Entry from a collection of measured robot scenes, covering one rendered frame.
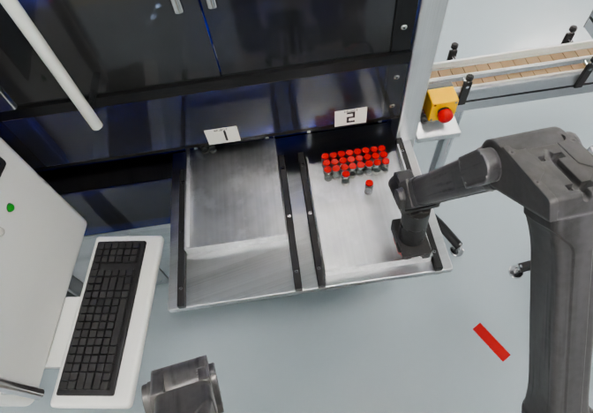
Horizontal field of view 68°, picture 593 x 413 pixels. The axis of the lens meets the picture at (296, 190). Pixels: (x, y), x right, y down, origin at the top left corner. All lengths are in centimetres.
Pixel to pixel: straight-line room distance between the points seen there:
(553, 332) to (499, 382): 148
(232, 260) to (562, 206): 84
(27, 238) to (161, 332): 102
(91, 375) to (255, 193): 60
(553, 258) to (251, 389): 159
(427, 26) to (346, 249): 55
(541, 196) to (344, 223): 75
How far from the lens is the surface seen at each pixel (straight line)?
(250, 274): 113
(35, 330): 127
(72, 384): 125
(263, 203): 121
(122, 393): 122
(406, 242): 101
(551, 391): 62
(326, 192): 121
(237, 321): 202
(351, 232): 115
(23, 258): 121
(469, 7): 334
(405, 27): 103
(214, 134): 118
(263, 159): 129
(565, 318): 55
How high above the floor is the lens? 191
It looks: 58 degrees down
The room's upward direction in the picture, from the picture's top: 8 degrees counter-clockwise
